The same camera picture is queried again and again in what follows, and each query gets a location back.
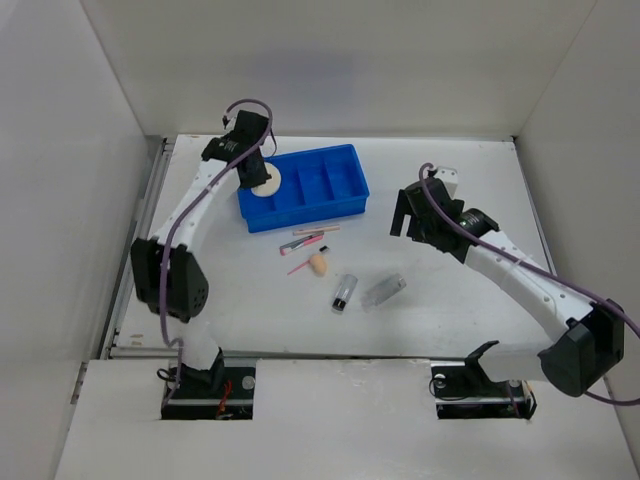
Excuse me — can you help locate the beige makeup sponge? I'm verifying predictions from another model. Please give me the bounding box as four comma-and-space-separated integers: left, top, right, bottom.
309, 253, 328, 277

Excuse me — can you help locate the beige cosmetic stick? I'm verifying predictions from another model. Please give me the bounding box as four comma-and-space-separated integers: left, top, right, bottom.
292, 225, 341, 236

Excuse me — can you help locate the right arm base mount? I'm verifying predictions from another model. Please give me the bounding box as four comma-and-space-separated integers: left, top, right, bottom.
428, 340, 538, 421

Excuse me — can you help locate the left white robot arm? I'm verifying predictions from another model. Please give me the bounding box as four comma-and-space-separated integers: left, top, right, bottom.
130, 99, 277, 397

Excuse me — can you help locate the houndstooth pattern pencil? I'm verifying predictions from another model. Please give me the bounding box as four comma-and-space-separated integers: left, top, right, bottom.
279, 234, 316, 254

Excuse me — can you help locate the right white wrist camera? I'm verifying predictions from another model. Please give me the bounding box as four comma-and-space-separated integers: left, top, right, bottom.
434, 166, 459, 198

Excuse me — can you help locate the pink makeup brush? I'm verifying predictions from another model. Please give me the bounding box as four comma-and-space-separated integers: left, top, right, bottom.
279, 234, 324, 256

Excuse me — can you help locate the pink eyebrow comb brush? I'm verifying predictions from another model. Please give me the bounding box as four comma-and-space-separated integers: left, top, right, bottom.
288, 246, 330, 275

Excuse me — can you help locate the clear tube black cap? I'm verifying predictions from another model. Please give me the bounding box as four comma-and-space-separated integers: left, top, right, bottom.
332, 274, 358, 312

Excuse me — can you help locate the round beige powder puff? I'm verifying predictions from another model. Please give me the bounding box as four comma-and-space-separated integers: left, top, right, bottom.
251, 163, 282, 198

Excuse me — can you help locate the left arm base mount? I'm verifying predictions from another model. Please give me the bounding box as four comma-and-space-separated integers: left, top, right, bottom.
157, 357, 257, 421

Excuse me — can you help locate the blue plastic organizer tray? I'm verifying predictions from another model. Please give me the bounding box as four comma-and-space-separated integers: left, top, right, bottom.
237, 144, 369, 233

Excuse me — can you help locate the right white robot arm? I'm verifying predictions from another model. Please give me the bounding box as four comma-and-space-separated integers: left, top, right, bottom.
390, 176, 627, 397

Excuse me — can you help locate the clear plastic bottle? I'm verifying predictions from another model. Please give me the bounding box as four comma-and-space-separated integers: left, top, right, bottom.
361, 274, 406, 311

